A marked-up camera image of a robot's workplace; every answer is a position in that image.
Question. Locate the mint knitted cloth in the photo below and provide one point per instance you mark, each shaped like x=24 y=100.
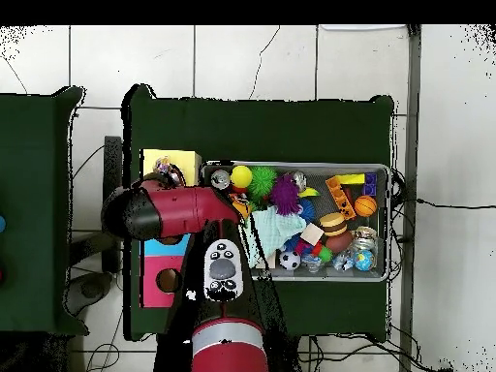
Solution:
x=279 y=228

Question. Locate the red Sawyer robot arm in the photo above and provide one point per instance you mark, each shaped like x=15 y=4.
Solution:
x=182 y=211

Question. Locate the wooden box with three holes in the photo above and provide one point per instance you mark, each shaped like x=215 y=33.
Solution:
x=190 y=161

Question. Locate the clear mesh bin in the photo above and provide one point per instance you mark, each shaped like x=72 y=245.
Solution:
x=333 y=276

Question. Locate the green spiky rubber ball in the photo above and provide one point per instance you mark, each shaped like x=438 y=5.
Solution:
x=263 y=181

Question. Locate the yellow tennis ball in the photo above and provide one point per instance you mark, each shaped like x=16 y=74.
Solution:
x=241 y=176

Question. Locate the purple spiky toy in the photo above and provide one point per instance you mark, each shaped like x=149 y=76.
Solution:
x=285 y=194

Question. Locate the small soccer ball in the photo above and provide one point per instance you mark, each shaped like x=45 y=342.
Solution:
x=289 y=260

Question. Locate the dark green table cloth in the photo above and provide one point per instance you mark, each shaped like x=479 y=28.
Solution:
x=252 y=131

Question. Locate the brown burger toy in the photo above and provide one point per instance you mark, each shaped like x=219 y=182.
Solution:
x=333 y=224

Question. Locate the orange plastic brick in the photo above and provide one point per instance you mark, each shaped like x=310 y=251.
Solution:
x=340 y=197

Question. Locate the yellow plastic block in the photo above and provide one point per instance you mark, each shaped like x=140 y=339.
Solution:
x=350 y=179

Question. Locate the orange basketball toy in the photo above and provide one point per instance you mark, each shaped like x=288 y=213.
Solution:
x=365 y=205

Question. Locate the black stand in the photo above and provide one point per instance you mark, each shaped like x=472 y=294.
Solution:
x=112 y=162

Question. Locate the green covered side table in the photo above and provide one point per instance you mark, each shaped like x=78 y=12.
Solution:
x=31 y=174

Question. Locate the blue disc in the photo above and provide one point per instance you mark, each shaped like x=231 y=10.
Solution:
x=2 y=224

